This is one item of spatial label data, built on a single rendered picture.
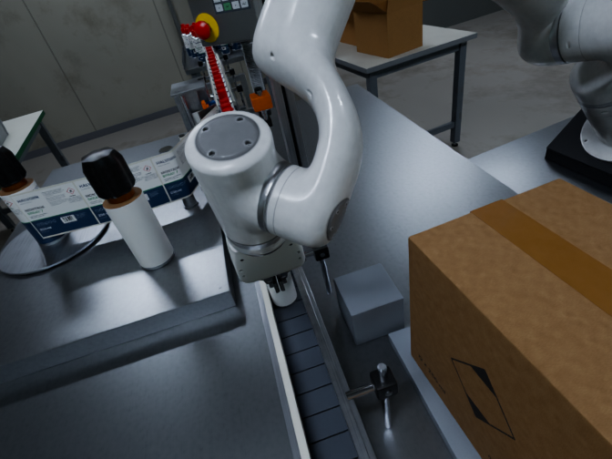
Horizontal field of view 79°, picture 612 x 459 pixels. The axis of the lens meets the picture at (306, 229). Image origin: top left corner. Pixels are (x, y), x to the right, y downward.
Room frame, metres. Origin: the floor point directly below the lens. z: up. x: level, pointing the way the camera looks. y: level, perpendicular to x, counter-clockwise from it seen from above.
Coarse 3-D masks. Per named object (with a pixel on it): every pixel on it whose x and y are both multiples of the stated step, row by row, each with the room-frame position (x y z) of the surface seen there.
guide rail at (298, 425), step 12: (264, 288) 0.53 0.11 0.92; (264, 300) 0.50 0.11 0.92; (276, 324) 0.44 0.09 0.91; (276, 336) 0.41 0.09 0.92; (276, 348) 0.39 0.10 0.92; (288, 372) 0.34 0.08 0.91; (288, 384) 0.32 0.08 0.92; (288, 396) 0.30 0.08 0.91; (300, 420) 0.26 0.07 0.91; (300, 432) 0.25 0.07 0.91; (300, 444) 0.23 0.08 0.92
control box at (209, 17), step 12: (192, 0) 0.98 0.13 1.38; (204, 0) 0.97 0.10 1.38; (252, 0) 0.91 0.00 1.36; (192, 12) 0.98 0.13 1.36; (204, 12) 0.97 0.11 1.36; (240, 12) 0.93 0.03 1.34; (252, 12) 0.91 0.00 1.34; (216, 24) 0.96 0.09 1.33; (228, 24) 0.95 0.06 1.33; (240, 24) 0.93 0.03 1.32; (252, 24) 0.92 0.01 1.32; (216, 36) 0.96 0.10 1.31; (228, 36) 0.95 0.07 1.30; (240, 36) 0.93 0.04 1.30; (252, 36) 0.92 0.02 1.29
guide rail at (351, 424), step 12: (300, 276) 0.50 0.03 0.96; (300, 288) 0.47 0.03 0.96; (312, 312) 0.41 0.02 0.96; (312, 324) 0.38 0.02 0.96; (324, 348) 0.33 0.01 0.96; (324, 360) 0.31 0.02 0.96; (336, 372) 0.29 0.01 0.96; (336, 384) 0.27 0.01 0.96; (348, 408) 0.24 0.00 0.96; (348, 420) 0.22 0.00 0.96; (360, 444) 0.19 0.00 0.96; (360, 456) 0.18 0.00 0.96
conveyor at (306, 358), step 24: (288, 312) 0.49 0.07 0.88; (288, 336) 0.43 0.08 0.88; (312, 336) 0.42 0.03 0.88; (288, 360) 0.38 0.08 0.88; (312, 360) 0.37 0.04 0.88; (312, 384) 0.33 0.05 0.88; (312, 408) 0.29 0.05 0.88; (336, 408) 0.28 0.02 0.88; (312, 432) 0.26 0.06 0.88; (336, 432) 0.25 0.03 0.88; (312, 456) 0.22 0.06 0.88; (336, 456) 0.22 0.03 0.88
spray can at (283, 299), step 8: (288, 272) 0.52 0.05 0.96; (288, 280) 0.51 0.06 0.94; (272, 288) 0.51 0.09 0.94; (288, 288) 0.51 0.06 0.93; (272, 296) 0.51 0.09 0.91; (280, 296) 0.50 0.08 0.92; (288, 296) 0.50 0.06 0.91; (296, 296) 0.52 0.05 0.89; (280, 304) 0.50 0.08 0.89; (288, 304) 0.50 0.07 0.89
